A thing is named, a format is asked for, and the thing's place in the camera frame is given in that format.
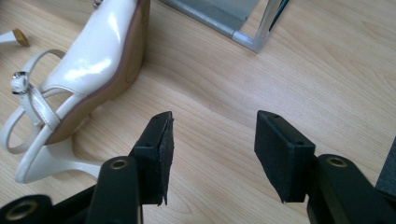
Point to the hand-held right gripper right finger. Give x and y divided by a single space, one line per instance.
285 155

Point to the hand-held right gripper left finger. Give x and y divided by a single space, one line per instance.
154 161

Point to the white high-heel sandal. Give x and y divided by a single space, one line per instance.
14 36
93 59

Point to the metal shoe rack grey shelves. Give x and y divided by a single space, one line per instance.
218 15

